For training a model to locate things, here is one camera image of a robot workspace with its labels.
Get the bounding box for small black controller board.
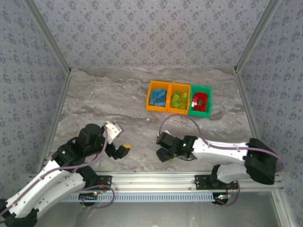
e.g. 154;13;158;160
214;192;232;205
79;192;99;202

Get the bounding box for orange plastic bin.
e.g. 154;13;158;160
146;80;171;112
167;82;191;114

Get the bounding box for grey metal lower panel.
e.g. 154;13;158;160
35;191;288;227

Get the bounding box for green plastic bin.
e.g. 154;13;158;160
188;84;213;118

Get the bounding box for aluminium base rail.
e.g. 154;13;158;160
51;171;284;192

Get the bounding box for aluminium table side rail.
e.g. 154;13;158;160
234;70;296;227
35;70;73;175

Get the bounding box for slotted pale blue cable duct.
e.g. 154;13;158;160
56;192;217;203

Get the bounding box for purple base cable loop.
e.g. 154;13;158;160
80;184;116;209
223;182;241;208

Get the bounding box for aluminium corner frame post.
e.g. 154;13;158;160
23;0;72;74
234;0;282;74

